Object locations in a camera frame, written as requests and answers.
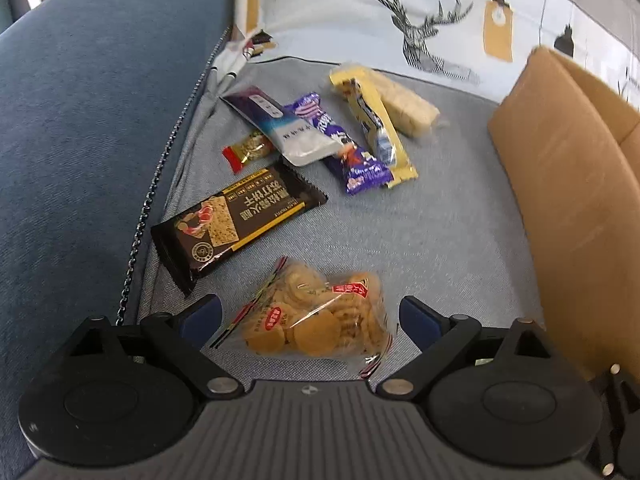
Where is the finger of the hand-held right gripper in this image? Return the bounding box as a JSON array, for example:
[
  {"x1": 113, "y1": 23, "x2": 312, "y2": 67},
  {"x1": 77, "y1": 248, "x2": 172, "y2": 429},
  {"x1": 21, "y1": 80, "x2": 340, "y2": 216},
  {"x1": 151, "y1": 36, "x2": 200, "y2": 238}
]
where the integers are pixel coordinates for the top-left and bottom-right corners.
[{"x1": 587, "y1": 364, "x2": 640, "y2": 480}]

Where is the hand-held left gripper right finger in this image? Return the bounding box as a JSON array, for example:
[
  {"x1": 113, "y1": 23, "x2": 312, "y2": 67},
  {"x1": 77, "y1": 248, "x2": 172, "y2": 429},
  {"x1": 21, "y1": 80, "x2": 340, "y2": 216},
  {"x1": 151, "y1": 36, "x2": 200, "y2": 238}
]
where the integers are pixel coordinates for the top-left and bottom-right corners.
[{"x1": 376, "y1": 295, "x2": 561, "y2": 402}]

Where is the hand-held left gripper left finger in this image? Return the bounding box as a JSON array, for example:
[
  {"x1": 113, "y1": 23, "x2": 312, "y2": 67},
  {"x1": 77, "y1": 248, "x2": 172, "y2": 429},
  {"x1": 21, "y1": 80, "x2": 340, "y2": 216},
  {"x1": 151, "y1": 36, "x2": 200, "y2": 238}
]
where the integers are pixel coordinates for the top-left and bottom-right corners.
[{"x1": 70, "y1": 294, "x2": 246, "y2": 401}]

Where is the clear bag of round cookies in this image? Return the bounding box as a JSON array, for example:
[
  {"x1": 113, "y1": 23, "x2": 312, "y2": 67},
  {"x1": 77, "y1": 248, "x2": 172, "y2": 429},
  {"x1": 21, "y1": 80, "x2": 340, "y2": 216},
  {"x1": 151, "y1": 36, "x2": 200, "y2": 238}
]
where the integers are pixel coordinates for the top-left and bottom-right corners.
[{"x1": 210, "y1": 256, "x2": 393, "y2": 380}]

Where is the purple candy bar packet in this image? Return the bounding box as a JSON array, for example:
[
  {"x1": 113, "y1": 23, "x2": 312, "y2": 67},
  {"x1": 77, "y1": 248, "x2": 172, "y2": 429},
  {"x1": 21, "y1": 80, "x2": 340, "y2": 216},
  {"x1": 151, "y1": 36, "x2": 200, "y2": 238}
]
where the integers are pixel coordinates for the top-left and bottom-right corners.
[{"x1": 284, "y1": 92, "x2": 392, "y2": 196}]

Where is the yellow snack packet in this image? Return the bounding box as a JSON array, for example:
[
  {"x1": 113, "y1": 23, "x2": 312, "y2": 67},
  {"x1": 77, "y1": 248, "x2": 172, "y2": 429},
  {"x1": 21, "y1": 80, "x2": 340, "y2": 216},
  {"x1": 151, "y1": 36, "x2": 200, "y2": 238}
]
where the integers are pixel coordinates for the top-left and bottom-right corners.
[{"x1": 329, "y1": 64, "x2": 419, "y2": 190}]

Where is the cardboard box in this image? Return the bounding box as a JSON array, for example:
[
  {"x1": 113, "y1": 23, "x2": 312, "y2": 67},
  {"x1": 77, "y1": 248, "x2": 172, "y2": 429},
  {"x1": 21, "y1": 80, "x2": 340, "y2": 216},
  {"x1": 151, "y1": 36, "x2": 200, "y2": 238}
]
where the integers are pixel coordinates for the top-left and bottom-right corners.
[{"x1": 487, "y1": 46, "x2": 640, "y2": 386}]

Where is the black cracker packet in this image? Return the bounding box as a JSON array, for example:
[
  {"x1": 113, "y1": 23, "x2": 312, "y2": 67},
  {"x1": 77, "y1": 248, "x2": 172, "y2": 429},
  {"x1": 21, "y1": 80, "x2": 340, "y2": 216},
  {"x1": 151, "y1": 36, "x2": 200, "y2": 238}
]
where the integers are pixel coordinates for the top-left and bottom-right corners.
[{"x1": 151, "y1": 160, "x2": 329, "y2": 297}]

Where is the red gold candy packet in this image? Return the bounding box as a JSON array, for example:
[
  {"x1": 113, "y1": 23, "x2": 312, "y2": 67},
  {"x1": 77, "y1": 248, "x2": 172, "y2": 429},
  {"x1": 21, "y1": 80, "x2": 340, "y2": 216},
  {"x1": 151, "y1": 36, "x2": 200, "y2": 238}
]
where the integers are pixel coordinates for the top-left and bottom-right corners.
[{"x1": 222, "y1": 130, "x2": 276, "y2": 175}]

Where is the white purple sachet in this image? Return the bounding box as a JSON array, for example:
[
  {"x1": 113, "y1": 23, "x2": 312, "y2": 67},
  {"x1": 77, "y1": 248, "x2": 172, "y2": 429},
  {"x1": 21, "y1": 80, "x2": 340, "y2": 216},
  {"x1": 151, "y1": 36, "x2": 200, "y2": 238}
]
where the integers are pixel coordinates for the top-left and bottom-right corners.
[{"x1": 221, "y1": 86, "x2": 343, "y2": 167}]

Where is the beige wafer bar packet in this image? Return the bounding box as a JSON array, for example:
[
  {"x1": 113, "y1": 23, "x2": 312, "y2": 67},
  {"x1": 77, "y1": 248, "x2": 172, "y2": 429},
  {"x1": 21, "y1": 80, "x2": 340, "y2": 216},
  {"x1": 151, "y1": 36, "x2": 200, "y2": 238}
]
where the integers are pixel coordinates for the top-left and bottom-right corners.
[{"x1": 367, "y1": 67, "x2": 441, "y2": 140}]

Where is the deer printed cloth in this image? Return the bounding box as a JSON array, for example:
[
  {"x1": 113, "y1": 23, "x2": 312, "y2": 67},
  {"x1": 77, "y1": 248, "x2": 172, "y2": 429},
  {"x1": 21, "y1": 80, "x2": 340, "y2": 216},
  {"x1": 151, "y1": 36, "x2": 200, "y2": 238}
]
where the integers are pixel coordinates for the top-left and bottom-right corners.
[{"x1": 215, "y1": 0, "x2": 640, "y2": 111}]

